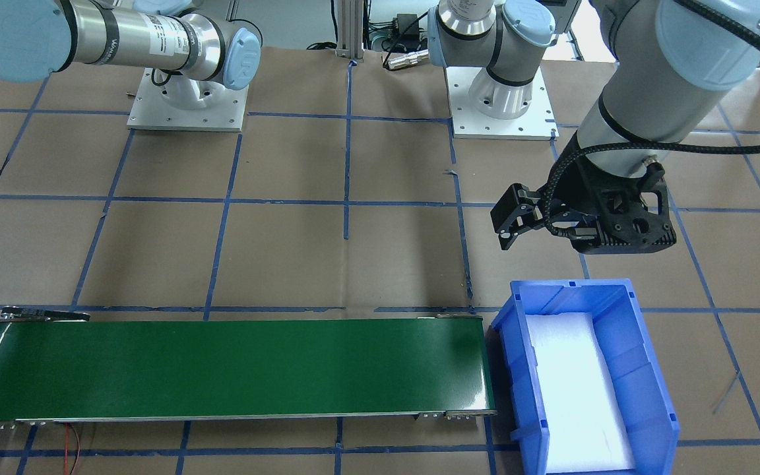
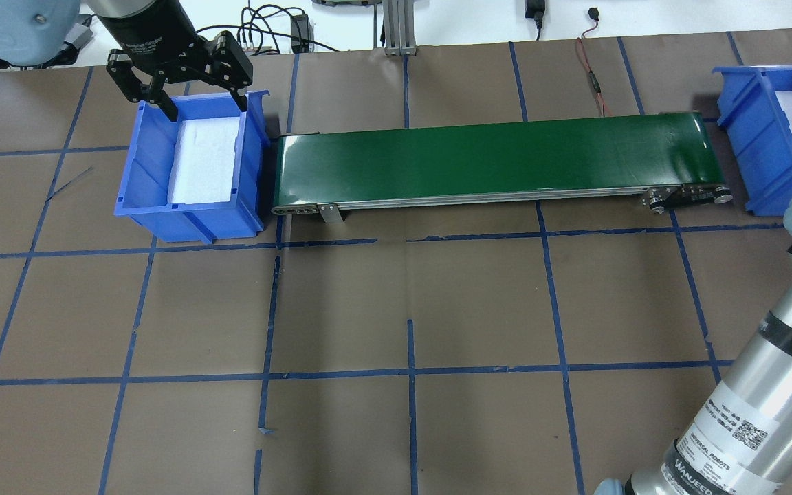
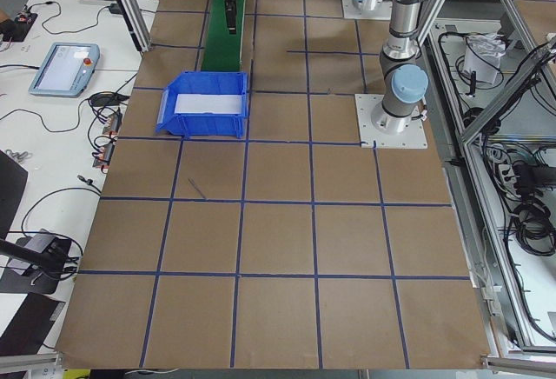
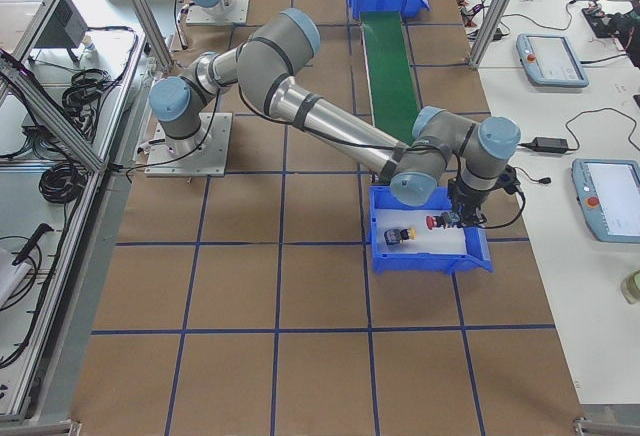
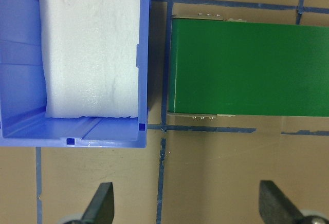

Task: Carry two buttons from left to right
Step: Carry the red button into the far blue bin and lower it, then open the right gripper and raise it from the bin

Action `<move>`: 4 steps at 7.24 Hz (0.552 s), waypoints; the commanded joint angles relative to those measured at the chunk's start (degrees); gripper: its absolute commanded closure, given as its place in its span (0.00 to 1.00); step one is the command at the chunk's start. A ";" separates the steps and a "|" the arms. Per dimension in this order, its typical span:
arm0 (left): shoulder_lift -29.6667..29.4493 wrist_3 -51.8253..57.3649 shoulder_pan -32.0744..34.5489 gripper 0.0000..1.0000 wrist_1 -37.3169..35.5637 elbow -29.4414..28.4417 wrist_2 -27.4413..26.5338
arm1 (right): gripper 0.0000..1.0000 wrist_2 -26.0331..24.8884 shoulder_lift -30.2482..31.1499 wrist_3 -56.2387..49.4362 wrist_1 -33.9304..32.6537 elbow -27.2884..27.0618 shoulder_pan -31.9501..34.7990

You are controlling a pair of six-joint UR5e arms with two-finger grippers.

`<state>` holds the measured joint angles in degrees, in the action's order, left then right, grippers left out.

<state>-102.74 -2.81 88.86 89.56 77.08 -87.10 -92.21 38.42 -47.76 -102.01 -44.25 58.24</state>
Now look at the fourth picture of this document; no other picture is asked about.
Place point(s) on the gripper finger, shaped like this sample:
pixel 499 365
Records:
pixel 457 220
pixel 477 219

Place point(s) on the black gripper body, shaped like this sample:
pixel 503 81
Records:
pixel 464 202

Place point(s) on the red mushroom push button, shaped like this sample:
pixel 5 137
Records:
pixel 443 220

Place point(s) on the yellow mushroom push button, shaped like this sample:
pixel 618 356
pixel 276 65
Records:
pixel 395 236

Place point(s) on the clear label holder right bin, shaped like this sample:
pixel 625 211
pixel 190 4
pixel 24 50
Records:
pixel 479 245

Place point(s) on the white foam pad right bin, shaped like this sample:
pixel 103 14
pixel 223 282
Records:
pixel 435 241

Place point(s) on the black power brick on desk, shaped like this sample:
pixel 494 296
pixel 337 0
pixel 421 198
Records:
pixel 551 145

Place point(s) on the green conveyor belt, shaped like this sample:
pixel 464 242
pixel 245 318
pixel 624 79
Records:
pixel 393 104

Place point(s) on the teach pendant near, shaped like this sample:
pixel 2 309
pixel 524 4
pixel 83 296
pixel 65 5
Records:
pixel 608 195

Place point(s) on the teach pendant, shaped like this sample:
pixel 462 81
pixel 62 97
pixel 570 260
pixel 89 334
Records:
pixel 608 195
pixel 550 61

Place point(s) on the teach pendant far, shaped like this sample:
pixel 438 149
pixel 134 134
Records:
pixel 550 61

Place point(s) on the aluminium frame post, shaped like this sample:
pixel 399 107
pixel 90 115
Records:
pixel 486 32

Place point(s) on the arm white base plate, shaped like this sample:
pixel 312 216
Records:
pixel 227 13
pixel 204 154

